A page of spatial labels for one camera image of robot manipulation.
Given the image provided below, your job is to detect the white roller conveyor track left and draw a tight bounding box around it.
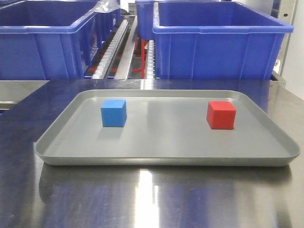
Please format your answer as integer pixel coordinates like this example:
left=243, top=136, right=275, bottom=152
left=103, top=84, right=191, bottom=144
left=92, top=19, right=129, bottom=79

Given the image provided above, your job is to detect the red foam cube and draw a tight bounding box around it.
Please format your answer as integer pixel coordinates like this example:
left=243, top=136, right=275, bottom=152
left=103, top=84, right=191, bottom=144
left=206, top=101, right=236, bottom=130

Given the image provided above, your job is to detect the blue plastic bin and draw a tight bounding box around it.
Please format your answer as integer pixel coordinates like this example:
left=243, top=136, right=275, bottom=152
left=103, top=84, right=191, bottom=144
left=153, top=1, right=294, bottom=80
left=0, top=0, right=99, bottom=80
left=96, top=0, right=122, bottom=48

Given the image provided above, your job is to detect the red metal frame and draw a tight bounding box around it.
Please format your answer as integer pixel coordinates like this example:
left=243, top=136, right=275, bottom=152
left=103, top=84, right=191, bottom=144
left=132, top=38, right=146, bottom=79

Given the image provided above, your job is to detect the blue foam cube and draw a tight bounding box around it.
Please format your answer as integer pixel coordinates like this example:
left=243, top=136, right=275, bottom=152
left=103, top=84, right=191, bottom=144
left=101, top=99, right=127, bottom=127

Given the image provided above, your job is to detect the blue plastic bin front right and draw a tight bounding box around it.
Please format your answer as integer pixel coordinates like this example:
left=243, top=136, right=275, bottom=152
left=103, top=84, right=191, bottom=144
left=153, top=1, right=294, bottom=80

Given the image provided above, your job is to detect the white roller conveyor track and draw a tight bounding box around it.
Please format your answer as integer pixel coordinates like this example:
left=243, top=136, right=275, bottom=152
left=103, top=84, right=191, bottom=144
left=145, top=40, right=155, bottom=79
left=92, top=19, right=129, bottom=79

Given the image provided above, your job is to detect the blue plastic bin rear left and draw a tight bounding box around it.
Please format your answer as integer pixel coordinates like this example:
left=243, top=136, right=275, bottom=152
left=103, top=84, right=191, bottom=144
left=96, top=0, right=122, bottom=48

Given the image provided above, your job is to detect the clear plastic bag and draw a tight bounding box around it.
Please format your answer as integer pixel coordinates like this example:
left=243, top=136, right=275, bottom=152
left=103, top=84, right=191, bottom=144
left=92, top=0, right=121, bottom=13

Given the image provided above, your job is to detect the grey metal tray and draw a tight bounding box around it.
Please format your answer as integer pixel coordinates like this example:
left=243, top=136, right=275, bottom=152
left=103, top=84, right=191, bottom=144
left=34, top=89, right=300, bottom=167

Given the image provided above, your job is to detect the white roller conveyor track right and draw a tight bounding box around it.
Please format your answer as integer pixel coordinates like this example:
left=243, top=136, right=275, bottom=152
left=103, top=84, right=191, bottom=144
left=145, top=40, right=155, bottom=79

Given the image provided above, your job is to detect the blue plastic bin front left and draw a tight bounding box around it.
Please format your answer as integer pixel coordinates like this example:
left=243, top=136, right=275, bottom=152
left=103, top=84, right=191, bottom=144
left=0, top=0, right=99, bottom=80

